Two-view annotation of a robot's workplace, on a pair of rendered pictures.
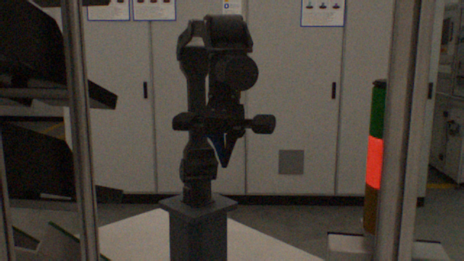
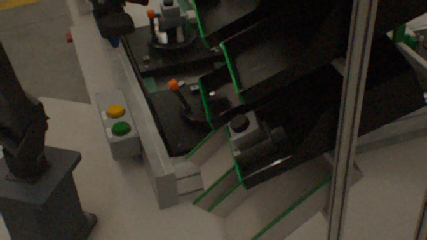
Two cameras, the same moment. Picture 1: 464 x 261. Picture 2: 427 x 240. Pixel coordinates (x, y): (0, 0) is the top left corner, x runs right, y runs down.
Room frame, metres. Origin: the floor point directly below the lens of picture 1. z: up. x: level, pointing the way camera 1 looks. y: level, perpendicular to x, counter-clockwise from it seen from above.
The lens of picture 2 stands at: (1.05, 0.97, 1.80)
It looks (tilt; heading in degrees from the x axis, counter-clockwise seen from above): 39 degrees down; 244
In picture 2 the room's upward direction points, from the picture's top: 4 degrees counter-clockwise
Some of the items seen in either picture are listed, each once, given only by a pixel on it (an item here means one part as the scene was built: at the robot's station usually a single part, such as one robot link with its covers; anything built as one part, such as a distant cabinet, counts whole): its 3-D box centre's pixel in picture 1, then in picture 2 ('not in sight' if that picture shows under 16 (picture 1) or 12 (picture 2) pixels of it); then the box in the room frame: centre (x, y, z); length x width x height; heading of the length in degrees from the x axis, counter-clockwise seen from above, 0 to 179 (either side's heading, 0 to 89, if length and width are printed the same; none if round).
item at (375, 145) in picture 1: (392, 160); not in sight; (0.42, -0.16, 1.33); 0.05 x 0.05 x 0.05
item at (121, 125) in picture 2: not in sight; (121, 129); (0.77, -0.05, 0.96); 0.04 x 0.04 x 0.02
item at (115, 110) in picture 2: not in sight; (115, 112); (0.76, -0.12, 0.96); 0.04 x 0.04 x 0.02
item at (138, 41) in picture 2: not in sight; (172, 44); (0.50, -0.33, 0.96); 0.24 x 0.24 x 0.02; 79
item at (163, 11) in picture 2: not in sight; (173, 11); (0.49, -0.33, 1.06); 0.08 x 0.04 x 0.07; 170
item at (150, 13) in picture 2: not in sight; (154, 23); (0.55, -0.34, 1.04); 0.04 x 0.02 x 0.08; 169
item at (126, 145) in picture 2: not in sight; (117, 122); (0.76, -0.12, 0.93); 0.21 x 0.07 x 0.06; 79
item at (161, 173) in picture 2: not in sight; (127, 80); (0.67, -0.30, 0.91); 0.89 x 0.06 x 0.11; 79
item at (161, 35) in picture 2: not in sight; (171, 38); (0.50, -0.33, 0.98); 0.14 x 0.14 x 0.02
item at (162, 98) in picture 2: not in sight; (207, 94); (0.57, 0.00, 1.01); 0.24 x 0.24 x 0.13; 79
